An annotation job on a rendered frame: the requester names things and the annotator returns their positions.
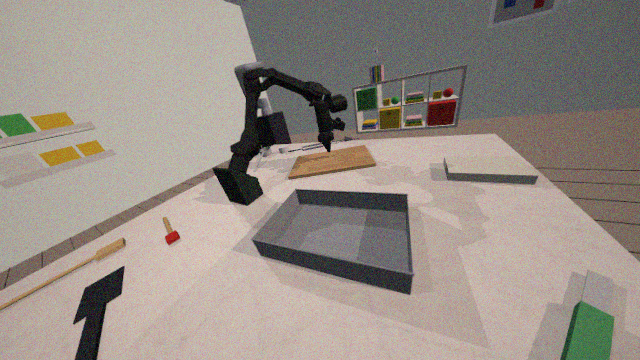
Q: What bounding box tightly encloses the wooden board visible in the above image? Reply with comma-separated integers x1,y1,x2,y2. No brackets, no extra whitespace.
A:
288,145,376,180

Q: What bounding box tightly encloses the beige flat rectangular slab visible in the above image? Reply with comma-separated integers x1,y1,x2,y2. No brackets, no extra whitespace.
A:
443,156,539,185

